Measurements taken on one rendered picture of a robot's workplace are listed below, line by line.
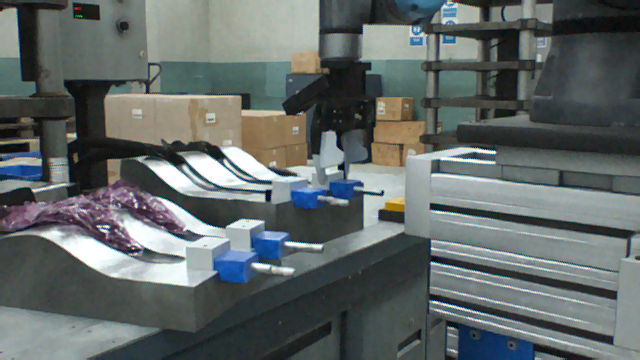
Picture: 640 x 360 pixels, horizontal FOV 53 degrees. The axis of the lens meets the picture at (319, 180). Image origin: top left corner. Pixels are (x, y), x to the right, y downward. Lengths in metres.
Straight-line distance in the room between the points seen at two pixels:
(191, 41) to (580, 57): 9.58
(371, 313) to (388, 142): 6.77
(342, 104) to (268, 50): 8.51
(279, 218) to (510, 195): 0.44
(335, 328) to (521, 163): 0.61
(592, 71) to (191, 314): 0.48
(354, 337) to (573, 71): 0.72
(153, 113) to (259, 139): 1.03
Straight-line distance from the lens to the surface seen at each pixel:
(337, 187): 1.12
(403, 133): 7.90
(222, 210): 1.08
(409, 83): 8.29
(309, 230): 1.08
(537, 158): 0.67
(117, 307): 0.80
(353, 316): 1.21
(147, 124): 5.25
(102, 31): 1.86
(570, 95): 0.65
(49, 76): 1.62
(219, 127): 5.15
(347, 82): 1.10
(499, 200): 0.69
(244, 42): 9.89
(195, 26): 10.21
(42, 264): 0.85
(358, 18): 1.11
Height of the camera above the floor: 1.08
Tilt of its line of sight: 9 degrees down
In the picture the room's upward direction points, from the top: straight up
